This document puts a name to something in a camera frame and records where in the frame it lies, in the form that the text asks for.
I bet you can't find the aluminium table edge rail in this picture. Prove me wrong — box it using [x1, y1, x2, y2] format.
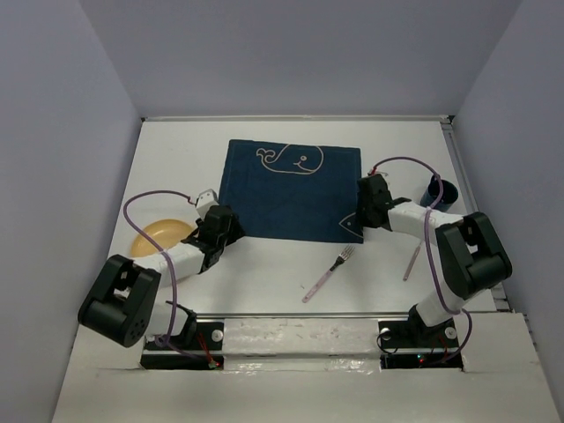
[141, 115, 451, 124]

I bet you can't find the fork with pink handle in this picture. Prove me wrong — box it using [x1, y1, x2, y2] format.
[301, 244, 355, 303]

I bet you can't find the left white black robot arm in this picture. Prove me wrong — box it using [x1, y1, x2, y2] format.
[78, 205, 244, 348]

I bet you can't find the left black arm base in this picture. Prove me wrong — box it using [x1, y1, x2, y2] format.
[140, 320, 225, 371]

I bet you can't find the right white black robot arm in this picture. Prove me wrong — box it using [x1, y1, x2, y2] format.
[356, 174, 512, 353]

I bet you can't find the knife with pink handle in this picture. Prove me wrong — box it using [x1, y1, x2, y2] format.
[403, 243, 422, 281]

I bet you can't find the yellow round plate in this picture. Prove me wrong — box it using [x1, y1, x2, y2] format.
[130, 219, 195, 257]

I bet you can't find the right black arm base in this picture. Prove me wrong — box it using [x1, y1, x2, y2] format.
[376, 319, 464, 370]

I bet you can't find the dark blue mug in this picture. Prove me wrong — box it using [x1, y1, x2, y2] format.
[419, 177, 458, 212]

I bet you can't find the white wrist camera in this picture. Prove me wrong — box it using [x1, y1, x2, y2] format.
[195, 189, 219, 219]
[367, 166, 389, 178]

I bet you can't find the navy whale placemat cloth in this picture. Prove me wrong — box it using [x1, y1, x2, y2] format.
[219, 139, 363, 243]

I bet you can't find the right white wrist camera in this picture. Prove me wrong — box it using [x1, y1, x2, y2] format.
[367, 166, 389, 178]

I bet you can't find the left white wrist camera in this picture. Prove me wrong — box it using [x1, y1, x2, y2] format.
[195, 189, 219, 219]

